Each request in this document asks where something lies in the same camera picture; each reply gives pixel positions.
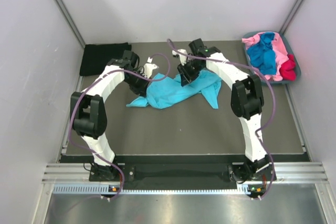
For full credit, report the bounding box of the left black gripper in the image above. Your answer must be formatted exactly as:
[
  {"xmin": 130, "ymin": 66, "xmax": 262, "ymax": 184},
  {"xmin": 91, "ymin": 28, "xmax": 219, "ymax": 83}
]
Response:
[{"xmin": 124, "ymin": 70, "xmax": 151, "ymax": 98}]

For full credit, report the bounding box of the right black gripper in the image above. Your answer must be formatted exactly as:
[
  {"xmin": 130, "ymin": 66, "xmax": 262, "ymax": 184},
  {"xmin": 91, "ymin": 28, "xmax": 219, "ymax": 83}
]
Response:
[{"xmin": 177, "ymin": 59, "xmax": 205, "ymax": 87}]

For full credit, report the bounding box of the light blue t shirt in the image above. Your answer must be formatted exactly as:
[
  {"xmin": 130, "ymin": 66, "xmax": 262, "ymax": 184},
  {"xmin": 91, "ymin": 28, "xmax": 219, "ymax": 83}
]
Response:
[{"xmin": 127, "ymin": 70, "xmax": 222, "ymax": 110}]

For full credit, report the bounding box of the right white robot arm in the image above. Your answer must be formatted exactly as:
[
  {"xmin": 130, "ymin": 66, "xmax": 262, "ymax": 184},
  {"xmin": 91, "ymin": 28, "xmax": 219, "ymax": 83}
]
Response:
[{"xmin": 172, "ymin": 39, "xmax": 271, "ymax": 184}]

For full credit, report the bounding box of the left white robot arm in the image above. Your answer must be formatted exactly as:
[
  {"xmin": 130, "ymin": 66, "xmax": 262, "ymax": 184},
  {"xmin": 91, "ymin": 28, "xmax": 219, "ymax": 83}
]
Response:
[{"xmin": 70, "ymin": 50, "xmax": 158, "ymax": 181}]

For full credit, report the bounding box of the folded black t shirt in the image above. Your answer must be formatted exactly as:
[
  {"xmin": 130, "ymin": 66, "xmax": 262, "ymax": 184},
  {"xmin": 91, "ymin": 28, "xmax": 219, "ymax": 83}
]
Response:
[{"xmin": 79, "ymin": 42, "xmax": 132, "ymax": 77}]

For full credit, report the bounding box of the blue laundry basket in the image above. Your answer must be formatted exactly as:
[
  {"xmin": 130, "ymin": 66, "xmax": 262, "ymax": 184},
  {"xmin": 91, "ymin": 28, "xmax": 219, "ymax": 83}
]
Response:
[{"xmin": 243, "ymin": 31, "xmax": 301, "ymax": 85}]

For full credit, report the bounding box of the dark blue t shirt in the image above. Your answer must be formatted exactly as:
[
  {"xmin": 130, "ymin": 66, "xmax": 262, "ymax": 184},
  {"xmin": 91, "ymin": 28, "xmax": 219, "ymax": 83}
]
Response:
[{"xmin": 247, "ymin": 32, "xmax": 277, "ymax": 76}]

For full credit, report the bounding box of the pink t shirt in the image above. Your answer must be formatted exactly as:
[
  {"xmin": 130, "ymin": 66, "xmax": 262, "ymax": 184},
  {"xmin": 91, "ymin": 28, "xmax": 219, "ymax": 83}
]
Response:
[{"xmin": 241, "ymin": 31, "xmax": 288, "ymax": 82}]

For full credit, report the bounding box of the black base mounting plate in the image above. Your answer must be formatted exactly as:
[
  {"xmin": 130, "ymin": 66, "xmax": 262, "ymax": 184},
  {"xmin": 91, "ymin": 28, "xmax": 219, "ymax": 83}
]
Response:
[{"xmin": 89, "ymin": 163, "xmax": 276, "ymax": 189}]

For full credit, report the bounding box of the magenta t shirt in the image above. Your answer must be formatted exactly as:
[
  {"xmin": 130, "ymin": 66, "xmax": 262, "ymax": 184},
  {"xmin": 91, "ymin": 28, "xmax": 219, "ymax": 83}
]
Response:
[{"xmin": 279, "ymin": 54, "xmax": 297, "ymax": 81}]

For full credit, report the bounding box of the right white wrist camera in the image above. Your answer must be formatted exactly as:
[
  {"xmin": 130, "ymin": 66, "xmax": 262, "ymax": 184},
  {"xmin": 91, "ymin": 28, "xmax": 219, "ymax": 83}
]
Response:
[{"xmin": 172, "ymin": 49, "xmax": 188, "ymax": 65}]

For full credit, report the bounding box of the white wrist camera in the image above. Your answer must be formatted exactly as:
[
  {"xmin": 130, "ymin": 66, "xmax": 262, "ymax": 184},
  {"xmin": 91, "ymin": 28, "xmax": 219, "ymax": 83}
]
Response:
[
  {"xmin": 143, "ymin": 56, "xmax": 159, "ymax": 79},
  {"xmin": 172, "ymin": 49, "xmax": 188, "ymax": 65}
]

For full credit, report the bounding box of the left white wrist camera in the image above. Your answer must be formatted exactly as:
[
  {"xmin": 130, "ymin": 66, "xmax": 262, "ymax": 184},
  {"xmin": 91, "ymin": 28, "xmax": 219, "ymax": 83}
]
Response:
[{"xmin": 143, "ymin": 56, "xmax": 159, "ymax": 79}]

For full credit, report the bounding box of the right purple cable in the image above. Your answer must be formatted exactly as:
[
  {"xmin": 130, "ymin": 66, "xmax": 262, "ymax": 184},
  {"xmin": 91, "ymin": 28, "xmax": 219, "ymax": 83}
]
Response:
[{"xmin": 166, "ymin": 38, "xmax": 277, "ymax": 200}]

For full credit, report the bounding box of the purple cable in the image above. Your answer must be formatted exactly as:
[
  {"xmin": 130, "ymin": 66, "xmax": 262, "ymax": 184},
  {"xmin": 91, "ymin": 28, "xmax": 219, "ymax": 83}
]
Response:
[
  {"xmin": 67, "ymin": 52, "xmax": 172, "ymax": 200},
  {"xmin": 166, "ymin": 38, "xmax": 277, "ymax": 200}
]

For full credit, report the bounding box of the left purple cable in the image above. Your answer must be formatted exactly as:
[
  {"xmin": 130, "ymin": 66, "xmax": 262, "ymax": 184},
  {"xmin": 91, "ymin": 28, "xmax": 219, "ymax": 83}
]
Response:
[{"xmin": 67, "ymin": 52, "xmax": 172, "ymax": 200}]

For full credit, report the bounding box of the slotted cable duct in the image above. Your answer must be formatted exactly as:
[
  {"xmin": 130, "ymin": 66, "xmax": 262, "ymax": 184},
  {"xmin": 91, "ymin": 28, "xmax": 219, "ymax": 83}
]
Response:
[{"xmin": 52, "ymin": 184, "xmax": 265, "ymax": 196}]

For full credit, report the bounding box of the left corner aluminium post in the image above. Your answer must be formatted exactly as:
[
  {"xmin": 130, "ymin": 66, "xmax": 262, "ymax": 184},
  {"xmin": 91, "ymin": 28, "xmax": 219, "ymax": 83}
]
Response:
[{"xmin": 54, "ymin": 0, "xmax": 86, "ymax": 48}]

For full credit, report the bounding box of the corner aluminium post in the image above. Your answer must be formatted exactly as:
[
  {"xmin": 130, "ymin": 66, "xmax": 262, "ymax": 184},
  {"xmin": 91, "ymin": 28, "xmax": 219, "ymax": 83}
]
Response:
[
  {"xmin": 54, "ymin": 0, "xmax": 86, "ymax": 48},
  {"xmin": 278, "ymin": 0, "xmax": 305, "ymax": 34}
]

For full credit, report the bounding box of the right corner aluminium post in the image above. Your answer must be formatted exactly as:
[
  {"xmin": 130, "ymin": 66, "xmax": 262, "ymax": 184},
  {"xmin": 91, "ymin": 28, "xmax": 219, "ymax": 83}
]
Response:
[{"xmin": 278, "ymin": 0, "xmax": 305, "ymax": 34}]

